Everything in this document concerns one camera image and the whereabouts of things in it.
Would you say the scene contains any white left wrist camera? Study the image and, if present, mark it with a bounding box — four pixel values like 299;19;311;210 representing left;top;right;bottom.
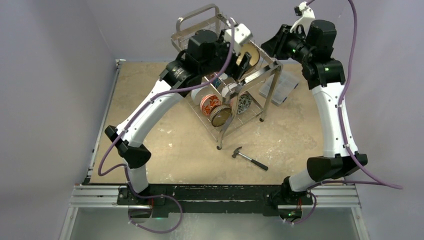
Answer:
223;17;253;55

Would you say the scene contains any orange floral patterned bowl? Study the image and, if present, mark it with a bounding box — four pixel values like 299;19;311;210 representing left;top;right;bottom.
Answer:
199;94;222;117

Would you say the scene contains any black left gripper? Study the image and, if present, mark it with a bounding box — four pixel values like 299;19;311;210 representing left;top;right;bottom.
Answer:
199;30;251;80

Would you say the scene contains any black and white patterned bowl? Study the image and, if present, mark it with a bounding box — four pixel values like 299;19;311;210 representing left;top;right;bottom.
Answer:
236;92;252;115

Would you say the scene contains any stainless steel dish rack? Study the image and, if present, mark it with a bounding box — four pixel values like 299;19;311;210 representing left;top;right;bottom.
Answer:
170;3;283;150

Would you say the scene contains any tan bowl with brown outside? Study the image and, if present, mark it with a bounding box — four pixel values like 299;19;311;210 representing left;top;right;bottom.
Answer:
235;43;262;72

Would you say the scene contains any black-handled claw hammer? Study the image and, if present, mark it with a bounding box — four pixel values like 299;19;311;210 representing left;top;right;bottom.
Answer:
231;146;269;171

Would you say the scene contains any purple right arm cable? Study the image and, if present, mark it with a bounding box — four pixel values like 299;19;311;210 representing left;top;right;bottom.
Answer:
284;0;404;226

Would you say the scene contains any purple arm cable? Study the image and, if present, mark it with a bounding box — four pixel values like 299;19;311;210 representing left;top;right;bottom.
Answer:
284;0;404;226
97;18;237;235

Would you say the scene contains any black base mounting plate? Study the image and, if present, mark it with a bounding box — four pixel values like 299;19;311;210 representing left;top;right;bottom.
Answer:
117;183;314;218

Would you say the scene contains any white and teal bowl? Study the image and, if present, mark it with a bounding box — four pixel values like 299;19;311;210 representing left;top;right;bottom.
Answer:
212;73;228;89

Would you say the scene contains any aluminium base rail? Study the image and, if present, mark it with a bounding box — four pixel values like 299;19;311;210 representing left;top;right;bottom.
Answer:
60;61;369;240

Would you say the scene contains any dark brown glazed bowl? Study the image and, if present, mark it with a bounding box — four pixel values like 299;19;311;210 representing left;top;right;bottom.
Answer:
208;105;232;127

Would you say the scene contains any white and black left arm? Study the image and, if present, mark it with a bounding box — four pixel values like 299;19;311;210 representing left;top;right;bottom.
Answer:
104;25;253;205

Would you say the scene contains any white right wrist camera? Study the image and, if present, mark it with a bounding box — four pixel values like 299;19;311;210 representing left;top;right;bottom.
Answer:
289;0;316;35

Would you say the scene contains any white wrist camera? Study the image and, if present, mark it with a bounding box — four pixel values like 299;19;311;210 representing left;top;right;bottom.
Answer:
223;17;253;55
289;0;316;35

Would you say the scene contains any clear plastic compartment box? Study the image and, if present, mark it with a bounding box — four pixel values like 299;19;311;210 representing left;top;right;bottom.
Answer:
259;70;300;106

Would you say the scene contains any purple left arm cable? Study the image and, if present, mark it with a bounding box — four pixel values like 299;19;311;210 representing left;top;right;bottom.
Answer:
97;18;237;235

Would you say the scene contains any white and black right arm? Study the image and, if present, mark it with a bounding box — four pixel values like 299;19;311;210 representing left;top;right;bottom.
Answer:
260;20;368;204

